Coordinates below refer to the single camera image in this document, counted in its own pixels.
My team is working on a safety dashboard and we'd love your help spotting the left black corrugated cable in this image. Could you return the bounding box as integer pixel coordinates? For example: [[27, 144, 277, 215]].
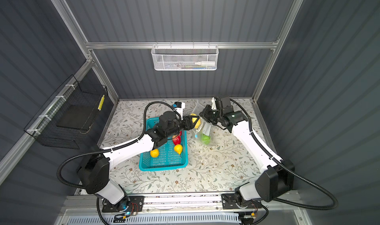
[[56, 101, 182, 190]]

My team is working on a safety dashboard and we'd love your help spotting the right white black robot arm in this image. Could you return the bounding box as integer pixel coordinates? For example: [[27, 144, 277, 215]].
[[200, 105, 294, 207]]

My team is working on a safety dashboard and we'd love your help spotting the pale yellow pear toy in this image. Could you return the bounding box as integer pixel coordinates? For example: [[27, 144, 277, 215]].
[[190, 113, 201, 129]]

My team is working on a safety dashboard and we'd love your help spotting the white perforated vent strip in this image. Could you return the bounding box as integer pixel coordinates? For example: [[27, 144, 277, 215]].
[[67, 213, 241, 225]]

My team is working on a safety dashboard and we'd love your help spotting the yellow black marker pen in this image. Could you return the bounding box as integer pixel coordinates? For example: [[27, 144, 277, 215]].
[[97, 95, 105, 111]]

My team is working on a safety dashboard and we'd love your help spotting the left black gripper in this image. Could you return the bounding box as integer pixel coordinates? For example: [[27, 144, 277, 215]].
[[166, 114, 199, 139]]

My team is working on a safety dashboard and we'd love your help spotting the orange yellow round fruit toy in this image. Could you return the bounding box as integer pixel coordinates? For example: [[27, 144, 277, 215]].
[[150, 149, 159, 158]]

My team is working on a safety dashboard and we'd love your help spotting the green apple toy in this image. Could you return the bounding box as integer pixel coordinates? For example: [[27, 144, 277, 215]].
[[200, 134, 211, 145]]

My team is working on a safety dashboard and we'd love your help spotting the black wire basket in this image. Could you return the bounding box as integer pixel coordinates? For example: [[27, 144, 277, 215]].
[[24, 77, 108, 149]]

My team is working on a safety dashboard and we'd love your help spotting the black corrugated cable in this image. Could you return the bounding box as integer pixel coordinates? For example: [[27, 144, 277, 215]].
[[56, 101, 182, 190], [230, 99, 339, 211]]

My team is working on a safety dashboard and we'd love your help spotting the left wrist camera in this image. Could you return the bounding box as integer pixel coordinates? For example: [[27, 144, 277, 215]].
[[173, 101, 186, 119]]

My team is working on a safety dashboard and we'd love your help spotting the teal plastic basket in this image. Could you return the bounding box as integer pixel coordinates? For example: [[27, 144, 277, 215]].
[[139, 131, 189, 172]]

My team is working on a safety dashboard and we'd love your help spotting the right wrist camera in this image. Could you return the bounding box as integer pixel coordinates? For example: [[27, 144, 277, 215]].
[[211, 96, 231, 110]]

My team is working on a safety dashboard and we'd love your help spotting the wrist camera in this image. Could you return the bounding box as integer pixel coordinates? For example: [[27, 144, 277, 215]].
[[173, 101, 186, 119], [211, 96, 231, 110]]

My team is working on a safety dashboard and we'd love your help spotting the yellow lemon toy right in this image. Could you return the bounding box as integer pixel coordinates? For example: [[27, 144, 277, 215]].
[[174, 144, 183, 155]]

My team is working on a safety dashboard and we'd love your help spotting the red strawberry toy lower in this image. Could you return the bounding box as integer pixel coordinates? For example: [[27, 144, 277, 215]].
[[172, 132, 182, 146]]

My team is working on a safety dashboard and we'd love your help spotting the aluminium mounting rail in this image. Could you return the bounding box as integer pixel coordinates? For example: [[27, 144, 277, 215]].
[[63, 191, 300, 214]]

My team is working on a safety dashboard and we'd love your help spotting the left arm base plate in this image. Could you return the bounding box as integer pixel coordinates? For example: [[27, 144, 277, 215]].
[[102, 196, 145, 214]]

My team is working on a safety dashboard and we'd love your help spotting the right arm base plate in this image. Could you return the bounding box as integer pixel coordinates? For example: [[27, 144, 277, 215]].
[[221, 193, 262, 210]]

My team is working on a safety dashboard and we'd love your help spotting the clear zip top bag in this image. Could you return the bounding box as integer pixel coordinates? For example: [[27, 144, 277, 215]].
[[190, 100, 214, 145]]

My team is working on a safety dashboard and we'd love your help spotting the black foam pad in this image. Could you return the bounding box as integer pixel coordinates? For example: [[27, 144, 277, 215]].
[[56, 105, 95, 132]]

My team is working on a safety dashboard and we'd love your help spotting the right black corrugated cable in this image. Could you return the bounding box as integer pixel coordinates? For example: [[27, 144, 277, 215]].
[[230, 99, 339, 211]]

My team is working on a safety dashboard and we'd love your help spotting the white wire mesh basket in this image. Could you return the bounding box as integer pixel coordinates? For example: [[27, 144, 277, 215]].
[[151, 45, 219, 71]]

